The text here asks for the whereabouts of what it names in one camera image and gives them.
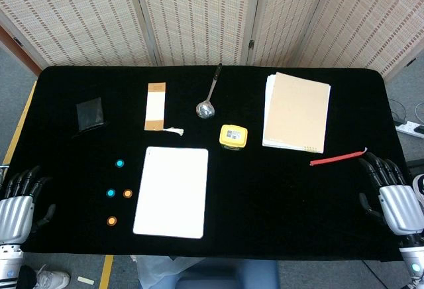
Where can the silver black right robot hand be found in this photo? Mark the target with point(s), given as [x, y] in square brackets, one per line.
[399, 206]

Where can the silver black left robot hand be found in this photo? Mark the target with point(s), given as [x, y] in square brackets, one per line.
[15, 212]

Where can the orange round disc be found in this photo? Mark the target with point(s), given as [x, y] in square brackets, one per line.
[127, 193]
[112, 221]

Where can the teal round disc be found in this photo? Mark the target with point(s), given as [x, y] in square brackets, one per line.
[110, 193]
[119, 163]

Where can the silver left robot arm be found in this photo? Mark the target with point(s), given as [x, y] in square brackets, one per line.
[10, 262]

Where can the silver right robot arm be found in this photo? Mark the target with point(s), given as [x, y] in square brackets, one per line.
[412, 259]

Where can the white rectangular board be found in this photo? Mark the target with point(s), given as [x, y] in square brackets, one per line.
[170, 193]

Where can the white dark sneaker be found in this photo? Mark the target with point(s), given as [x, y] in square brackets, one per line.
[419, 188]

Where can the white power strip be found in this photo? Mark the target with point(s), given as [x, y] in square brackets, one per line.
[410, 128]

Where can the red pen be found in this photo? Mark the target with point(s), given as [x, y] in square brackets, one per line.
[331, 160]

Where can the white tape strip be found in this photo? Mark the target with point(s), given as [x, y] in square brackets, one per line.
[85, 280]

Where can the black velvet tablecloth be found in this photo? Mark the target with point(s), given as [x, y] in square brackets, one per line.
[265, 203]

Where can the kraft cover notebook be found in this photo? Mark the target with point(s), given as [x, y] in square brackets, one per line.
[298, 113]

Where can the light blue fabric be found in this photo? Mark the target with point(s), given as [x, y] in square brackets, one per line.
[159, 270]

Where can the brown white bookmark with tassel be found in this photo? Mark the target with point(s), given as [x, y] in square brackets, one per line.
[155, 106]

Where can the yellow lid green jar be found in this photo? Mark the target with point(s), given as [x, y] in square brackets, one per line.
[233, 135]

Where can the blue chair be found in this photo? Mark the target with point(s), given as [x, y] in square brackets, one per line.
[228, 275]

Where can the woven folding screen panel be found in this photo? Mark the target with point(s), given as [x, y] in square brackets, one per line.
[198, 14]
[285, 17]
[73, 17]
[371, 20]

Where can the metal screen hinge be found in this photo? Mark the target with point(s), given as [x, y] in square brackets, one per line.
[250, 44]

